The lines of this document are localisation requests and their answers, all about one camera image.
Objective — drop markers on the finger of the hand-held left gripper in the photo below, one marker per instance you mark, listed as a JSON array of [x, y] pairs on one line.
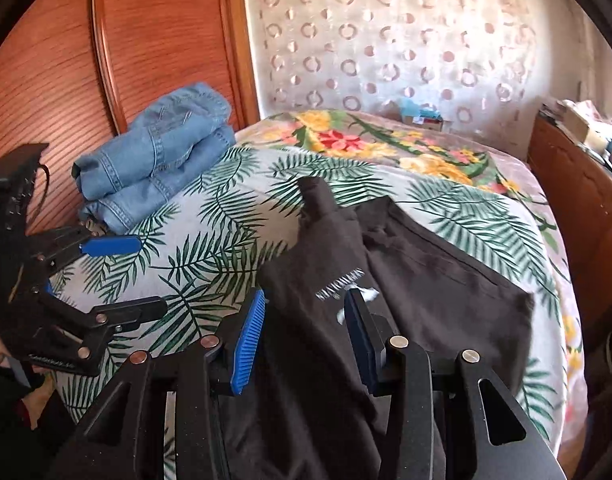
[[110, 245], [125, 312]]

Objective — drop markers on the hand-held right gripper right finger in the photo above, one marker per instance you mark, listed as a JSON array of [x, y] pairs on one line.
[[358, 332]]

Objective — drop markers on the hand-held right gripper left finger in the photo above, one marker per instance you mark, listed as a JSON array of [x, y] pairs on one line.
[[248, 340]]

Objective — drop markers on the black pants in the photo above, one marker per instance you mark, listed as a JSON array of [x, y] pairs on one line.
[[426, 280]]

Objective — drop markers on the folded blue jeans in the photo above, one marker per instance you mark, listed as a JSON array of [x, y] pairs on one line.
[[160, 160]]

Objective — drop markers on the green leaf print bedsheet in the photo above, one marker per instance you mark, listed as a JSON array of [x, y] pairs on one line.
[[225, 220]]

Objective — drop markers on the person's dark clothing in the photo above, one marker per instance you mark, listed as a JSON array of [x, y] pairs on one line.
[[15, 435]]

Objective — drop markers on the pink floral blanket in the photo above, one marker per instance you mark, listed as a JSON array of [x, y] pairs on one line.
[[346, 140]]

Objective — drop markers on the brown slatted wooden wardrobe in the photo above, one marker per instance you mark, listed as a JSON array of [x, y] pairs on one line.
[[160, 35]]

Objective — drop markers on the cardboard box with blue items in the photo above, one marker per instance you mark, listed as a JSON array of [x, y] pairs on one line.
[[421, 117]]

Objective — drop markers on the brown wooden bed footboard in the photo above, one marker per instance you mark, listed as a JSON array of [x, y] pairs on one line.
[[576, 185]]

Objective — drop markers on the sheer curtain with pink rings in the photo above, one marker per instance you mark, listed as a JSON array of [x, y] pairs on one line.
[[386, 50]]

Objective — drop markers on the pile of clutter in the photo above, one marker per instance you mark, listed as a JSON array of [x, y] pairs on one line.
[[586, 125]]

